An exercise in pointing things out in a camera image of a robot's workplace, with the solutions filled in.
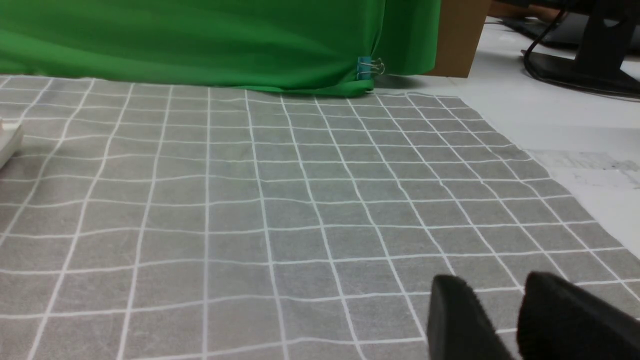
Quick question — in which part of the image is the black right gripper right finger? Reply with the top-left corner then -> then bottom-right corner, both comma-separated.
516,271 -> 640,360

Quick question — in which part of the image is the green backdrop cloth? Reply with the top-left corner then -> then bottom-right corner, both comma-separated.
0,0 -> 441,97

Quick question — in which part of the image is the black monitor stand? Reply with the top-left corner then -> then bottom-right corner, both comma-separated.
523,0 -> 639,100

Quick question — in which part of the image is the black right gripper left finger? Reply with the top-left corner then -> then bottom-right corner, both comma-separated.
426,275 -> 513,360

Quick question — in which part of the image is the blue binder clip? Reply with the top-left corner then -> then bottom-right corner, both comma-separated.
356,56 -> 386,81

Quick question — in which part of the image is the grey checkered tablecloth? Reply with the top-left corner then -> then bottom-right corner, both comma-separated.
0,75 -> 639,360

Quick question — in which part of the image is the white desk lamp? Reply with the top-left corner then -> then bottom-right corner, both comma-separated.
0,119 -> 24,169

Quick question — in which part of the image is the brown cardboard board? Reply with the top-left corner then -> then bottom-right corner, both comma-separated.
425,0 -> 491,79

